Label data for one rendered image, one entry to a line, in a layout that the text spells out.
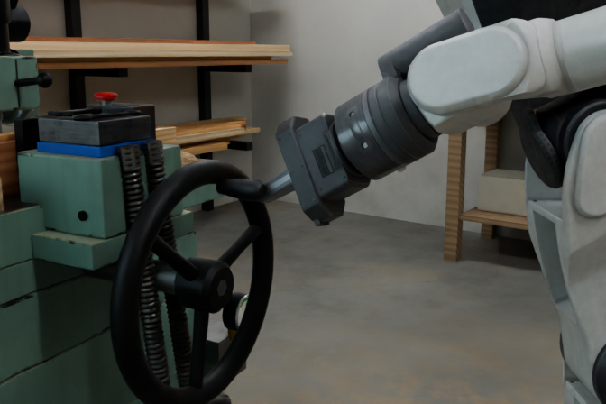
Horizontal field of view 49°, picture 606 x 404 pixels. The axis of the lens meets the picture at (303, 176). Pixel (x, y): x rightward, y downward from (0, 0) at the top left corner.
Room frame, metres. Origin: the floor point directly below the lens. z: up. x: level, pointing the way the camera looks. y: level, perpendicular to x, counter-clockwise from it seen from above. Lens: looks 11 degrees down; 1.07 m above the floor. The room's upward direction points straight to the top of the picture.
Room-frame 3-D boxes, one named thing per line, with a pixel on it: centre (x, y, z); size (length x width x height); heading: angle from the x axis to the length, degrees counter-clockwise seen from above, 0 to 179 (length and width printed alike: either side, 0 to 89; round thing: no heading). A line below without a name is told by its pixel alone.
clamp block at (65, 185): (0.81, 0.25, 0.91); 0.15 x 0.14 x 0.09; 152
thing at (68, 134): (0.81, 0.24, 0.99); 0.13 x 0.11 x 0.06; 152
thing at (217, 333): (1.06, 0.17, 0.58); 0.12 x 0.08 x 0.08; 62
